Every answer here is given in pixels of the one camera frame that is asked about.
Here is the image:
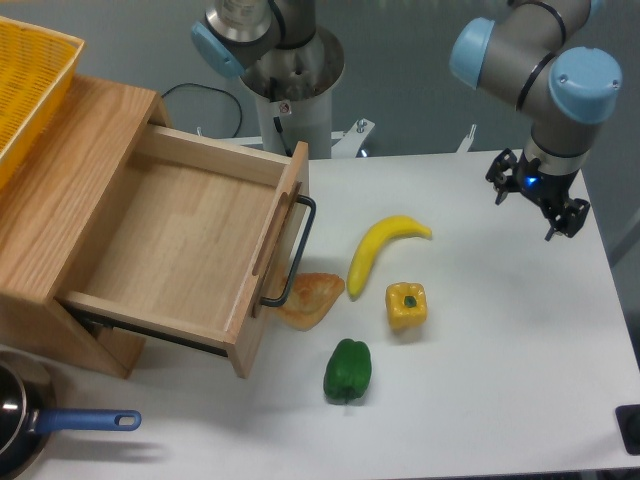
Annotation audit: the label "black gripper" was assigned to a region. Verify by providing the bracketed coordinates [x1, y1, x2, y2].
[485, 149, 591, 241]

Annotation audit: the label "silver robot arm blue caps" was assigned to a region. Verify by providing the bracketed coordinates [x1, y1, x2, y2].
[191, 1, 622, 237]

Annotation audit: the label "yellow bell pepper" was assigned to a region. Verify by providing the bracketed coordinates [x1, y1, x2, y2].
[385, 282, 428, 331]

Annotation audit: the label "green bell pepper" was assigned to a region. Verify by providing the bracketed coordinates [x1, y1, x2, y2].
[323, 338, 372, 403]

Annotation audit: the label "yellow banana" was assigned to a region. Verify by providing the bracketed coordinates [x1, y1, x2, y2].
[346, 215, 432, 300]

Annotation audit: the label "black corner object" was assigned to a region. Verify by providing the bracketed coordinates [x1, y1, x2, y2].
[615, 404, 640, 456]

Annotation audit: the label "toasted bread slice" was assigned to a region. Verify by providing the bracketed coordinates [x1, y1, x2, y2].
[276, 272, 345, 331]

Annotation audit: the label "open wooden drawer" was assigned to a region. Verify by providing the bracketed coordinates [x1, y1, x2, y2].
[57, 126, 309, 378]

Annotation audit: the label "wooden drawer cabinet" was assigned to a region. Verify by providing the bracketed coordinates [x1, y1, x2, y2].
[1, 75, 170, 378]

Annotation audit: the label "yellow plastic basket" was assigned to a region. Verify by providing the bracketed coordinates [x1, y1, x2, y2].
[1, 17, 85, 186]

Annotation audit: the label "black metal drawer handle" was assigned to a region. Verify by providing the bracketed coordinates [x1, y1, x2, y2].
[259, 194, 317, 308]

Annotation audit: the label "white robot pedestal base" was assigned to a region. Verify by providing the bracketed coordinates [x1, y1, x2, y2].
[241, 26, 375, 159]

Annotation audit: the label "black cable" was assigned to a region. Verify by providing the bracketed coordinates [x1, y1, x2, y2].
[160, 82, 244, 139]

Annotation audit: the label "black pan blue handle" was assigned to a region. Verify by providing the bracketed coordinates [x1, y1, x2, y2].
[1, 351, 142, 479]

